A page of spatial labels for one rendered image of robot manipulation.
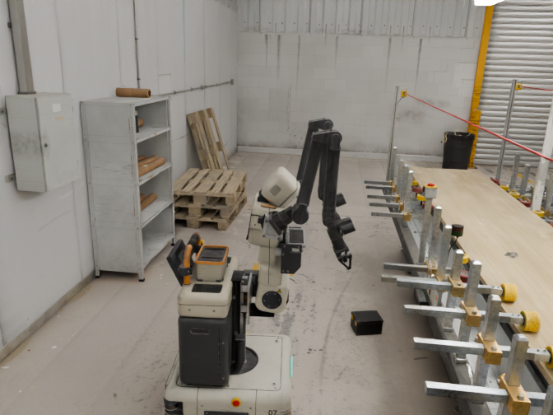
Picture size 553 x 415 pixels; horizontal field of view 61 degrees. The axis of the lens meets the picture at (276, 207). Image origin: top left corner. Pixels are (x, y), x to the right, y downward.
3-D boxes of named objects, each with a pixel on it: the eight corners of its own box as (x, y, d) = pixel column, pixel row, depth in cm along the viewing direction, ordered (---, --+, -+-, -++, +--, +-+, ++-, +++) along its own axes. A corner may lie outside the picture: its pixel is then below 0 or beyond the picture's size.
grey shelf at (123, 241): (95, 277, 424) (79, 100, 378) (135, 241, 510) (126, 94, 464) (142, 282, 419) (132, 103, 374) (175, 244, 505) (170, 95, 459)
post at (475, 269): (456, 365, 203) (473, 262, 189) (453, 360, 206) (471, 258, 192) (464, 366, 202) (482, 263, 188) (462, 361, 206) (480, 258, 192)
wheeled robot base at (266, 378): (161, 433, 247) (160, 393, 240) (187, 360, 308) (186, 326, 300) (290, 440, 246) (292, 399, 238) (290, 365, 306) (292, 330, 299)
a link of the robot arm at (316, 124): (308, 113, 254) (309, 115, 244) (332, 118, 254) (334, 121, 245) (290, 192, 267) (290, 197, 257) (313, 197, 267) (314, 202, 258)
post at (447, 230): (433, 311, 251) (445, 226, 237) (431, 308, 254) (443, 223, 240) (439, 311, 251) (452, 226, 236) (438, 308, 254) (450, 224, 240)
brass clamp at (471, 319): (465, 326, 189) (467, 314, 188) (457, 309, 202) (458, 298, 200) (481, 327, 189) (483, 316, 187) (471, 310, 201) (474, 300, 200)
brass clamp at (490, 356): (484, 364, 165) (485, 351, 164) (473, 342, 178) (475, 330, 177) (502, 366, 165) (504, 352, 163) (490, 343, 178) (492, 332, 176)
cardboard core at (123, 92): (115, 87, 425) (147, 89, 421) (118, 87, 432) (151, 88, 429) (115, 96, 427) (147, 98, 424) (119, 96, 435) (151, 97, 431)
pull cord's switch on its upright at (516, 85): (496, 193, 476) (516, 79, 443) (491, 189, 490) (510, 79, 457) (504, 193, 475) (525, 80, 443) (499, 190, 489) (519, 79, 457)
